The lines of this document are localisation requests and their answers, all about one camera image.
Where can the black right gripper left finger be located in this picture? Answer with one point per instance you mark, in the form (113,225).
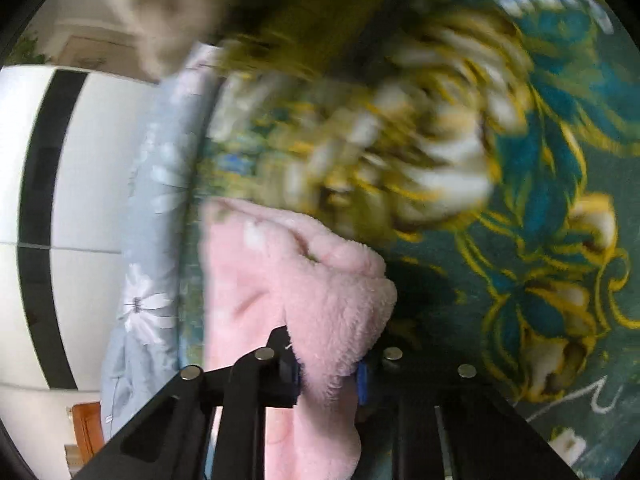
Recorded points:
(169,437)

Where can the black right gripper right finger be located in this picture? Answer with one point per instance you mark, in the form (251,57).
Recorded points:
(449,422)

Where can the pink fleece floral garment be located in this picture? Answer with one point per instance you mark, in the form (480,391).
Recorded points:
(265,268)

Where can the grey daisy print quilt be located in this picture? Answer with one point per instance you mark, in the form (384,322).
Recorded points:
(143,351)

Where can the green floral bed blanket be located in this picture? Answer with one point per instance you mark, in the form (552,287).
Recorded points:
(489,150)

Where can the beige fluffy garment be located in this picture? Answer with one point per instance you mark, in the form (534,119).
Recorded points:
(165,31)

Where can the orange wooden bed frame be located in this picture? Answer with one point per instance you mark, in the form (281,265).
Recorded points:
(86,419)

